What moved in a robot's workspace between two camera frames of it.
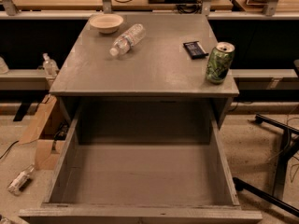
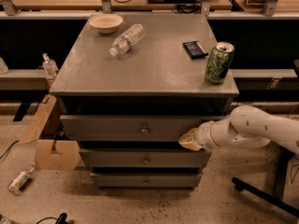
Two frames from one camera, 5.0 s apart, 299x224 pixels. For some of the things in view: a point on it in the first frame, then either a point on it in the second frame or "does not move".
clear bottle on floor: (20, 180) does not move
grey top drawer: (140, 183) to (130, 128)
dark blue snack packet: (194, 49) does not move
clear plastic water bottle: (132, 35) does not move
